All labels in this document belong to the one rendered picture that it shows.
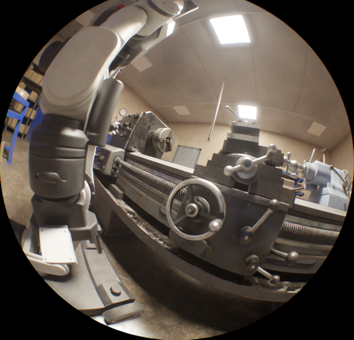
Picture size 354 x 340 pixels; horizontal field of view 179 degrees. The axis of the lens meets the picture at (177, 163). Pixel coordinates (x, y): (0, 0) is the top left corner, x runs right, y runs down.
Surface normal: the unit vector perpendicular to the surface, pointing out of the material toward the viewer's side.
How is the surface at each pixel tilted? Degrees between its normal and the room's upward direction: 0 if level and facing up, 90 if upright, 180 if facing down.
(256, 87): 180
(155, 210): 90
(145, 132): 90
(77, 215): 90
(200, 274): 90
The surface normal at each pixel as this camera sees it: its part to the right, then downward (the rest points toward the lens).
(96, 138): 0.83, 0.20
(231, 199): -0.50, -0.30
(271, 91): -0.35, 0.93
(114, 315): -0.05, -0.94
